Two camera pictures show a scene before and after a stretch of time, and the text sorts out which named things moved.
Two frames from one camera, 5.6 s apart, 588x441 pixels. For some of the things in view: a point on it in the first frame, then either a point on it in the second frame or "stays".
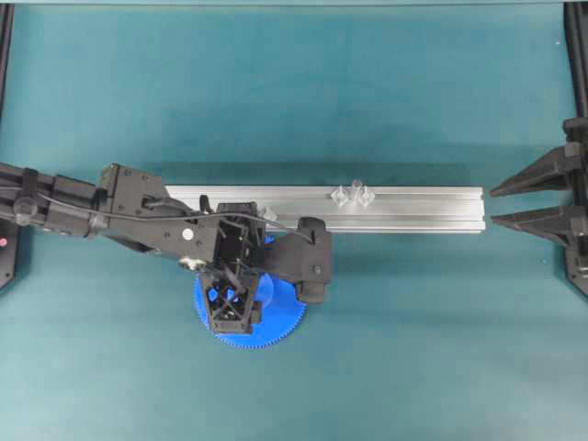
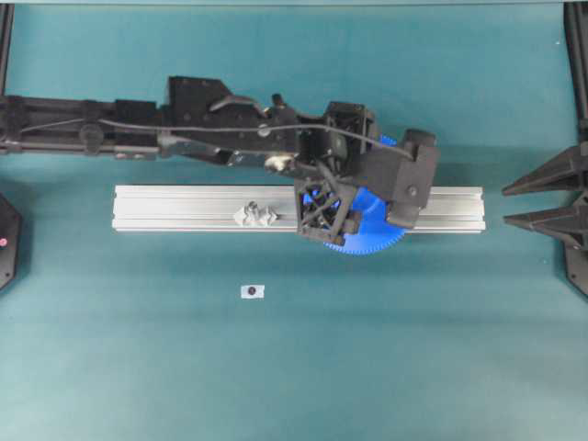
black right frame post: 576,28 stays
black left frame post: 6,22 stays
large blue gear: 281,313 -> 370,230
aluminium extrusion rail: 392,210 stays
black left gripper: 231,241 -> 331,146
